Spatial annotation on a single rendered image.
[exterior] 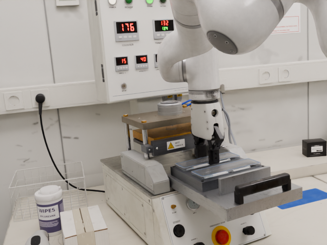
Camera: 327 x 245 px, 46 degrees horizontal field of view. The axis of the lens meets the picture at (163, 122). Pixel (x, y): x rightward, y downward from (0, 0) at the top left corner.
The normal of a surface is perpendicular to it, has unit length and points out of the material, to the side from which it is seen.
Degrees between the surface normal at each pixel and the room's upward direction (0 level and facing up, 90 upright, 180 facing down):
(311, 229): 0
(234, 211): 90
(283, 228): 0
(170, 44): 69
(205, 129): 92
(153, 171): 41
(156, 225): 90
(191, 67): 87
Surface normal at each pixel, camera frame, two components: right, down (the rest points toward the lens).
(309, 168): 0.26, 0.16
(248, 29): 0.15, 0.40
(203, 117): -0.83, 0.16
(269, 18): 0.55, 0.33
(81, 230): -0.08, -0.99
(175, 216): 0.37, -0.29
